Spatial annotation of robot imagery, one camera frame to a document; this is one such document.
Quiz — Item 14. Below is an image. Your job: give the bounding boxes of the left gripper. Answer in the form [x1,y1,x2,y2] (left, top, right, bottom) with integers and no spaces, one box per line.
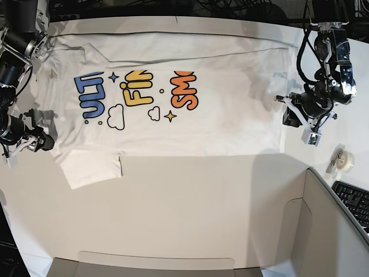
[275,92,337,133]

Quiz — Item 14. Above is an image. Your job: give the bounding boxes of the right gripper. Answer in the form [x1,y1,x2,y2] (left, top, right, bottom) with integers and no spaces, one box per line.
[4,109,55,158]

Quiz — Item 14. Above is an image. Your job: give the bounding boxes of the white printed t-shirt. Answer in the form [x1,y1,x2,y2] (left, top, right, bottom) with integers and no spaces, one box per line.
[31,32,295,189]

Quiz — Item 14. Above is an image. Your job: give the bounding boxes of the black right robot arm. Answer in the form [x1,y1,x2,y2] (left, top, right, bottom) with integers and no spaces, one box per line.
[1,0,55,159]

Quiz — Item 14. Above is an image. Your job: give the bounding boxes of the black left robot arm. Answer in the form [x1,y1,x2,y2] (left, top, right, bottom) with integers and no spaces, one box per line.
[276,1,357,137]

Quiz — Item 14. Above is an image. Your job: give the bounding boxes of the clear tape dispenser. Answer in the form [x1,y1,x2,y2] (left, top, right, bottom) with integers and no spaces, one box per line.
[326,144,355,174]

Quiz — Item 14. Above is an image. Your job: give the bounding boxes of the black computer keyboard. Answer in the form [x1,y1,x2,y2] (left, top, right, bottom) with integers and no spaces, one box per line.
[332,181,369,231]

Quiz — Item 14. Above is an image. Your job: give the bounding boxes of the grey right partition panel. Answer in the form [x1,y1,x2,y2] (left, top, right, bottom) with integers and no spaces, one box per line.
[261,169,368,276]

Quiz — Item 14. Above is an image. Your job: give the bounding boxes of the grey partition panel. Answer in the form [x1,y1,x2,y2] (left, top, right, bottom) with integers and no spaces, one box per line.
[261,169,368,276]
[47,251,262,276]

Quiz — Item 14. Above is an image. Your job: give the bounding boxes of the grey front partition panel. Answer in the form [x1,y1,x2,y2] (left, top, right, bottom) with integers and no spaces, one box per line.
[47,251,262,276]

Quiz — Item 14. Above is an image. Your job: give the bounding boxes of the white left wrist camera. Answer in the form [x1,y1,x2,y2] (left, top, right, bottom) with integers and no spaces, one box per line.
[302,129,322,147]

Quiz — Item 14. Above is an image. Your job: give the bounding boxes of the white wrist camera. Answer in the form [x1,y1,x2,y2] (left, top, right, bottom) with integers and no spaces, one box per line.
[302,129,322,147]
[5,156,18,169]

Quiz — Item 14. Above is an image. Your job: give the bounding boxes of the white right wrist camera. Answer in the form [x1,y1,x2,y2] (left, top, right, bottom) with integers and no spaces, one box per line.
[5,156,18,169]

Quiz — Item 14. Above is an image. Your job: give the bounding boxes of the black background cables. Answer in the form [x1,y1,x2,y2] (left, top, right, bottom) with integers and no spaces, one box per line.
[0,0,369,38]

